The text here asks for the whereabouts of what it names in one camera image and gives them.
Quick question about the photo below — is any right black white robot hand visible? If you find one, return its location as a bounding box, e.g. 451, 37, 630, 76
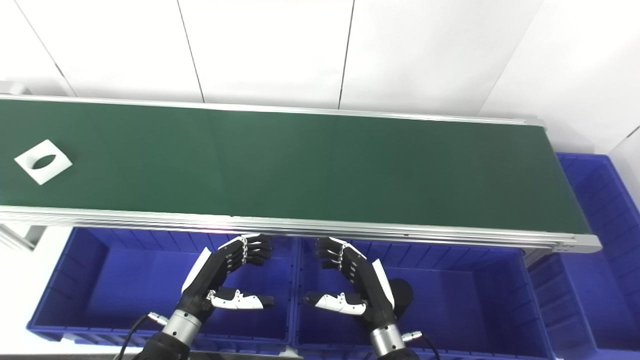
302, 236, 397, 332

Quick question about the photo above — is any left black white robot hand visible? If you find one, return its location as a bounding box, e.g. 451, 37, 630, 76
177, 233, 276, 323

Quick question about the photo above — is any white square part with hole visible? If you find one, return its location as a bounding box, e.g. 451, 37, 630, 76
14, 139, 74, 186

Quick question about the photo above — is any black part in bin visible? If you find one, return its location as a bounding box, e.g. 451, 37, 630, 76
389, 278, 415, 321

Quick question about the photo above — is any blue plastic bin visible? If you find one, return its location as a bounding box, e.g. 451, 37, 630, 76
26, 227, 301, 357
290, 237, 556, 360
527, 152, 640, 360

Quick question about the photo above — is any aluminium conveyor leg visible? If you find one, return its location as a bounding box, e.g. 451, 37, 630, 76
0, 223, 47, 252

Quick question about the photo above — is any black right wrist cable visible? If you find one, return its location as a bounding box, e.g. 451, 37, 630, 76
402, 330, 442, 360

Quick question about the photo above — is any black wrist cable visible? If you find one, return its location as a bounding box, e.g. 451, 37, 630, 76
114, 312, 169, 360
402, 330, 442, 360

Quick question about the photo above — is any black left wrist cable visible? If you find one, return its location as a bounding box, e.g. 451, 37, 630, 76
114, 312, 169, 360

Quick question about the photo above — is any green conveyor belt aluminium frame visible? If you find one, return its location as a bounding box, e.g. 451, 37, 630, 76
0, 92, 603, 253

